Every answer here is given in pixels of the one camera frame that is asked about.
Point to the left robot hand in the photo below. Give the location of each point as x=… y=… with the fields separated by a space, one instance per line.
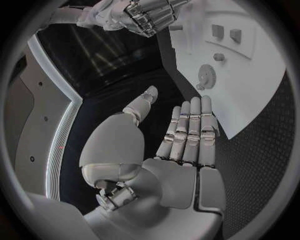
x=178 y=180

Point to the grey block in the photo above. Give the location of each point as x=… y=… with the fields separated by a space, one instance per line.
x=218 y=31
x=235 y=35

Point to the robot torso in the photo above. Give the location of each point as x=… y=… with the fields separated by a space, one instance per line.
x=44 y=105

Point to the white task board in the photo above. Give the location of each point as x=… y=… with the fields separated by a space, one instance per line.
x=243 y=78

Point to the grey gear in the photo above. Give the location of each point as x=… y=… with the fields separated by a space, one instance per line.
x=206 y=75

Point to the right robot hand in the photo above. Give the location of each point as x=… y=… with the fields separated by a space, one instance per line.
x=154 y=15

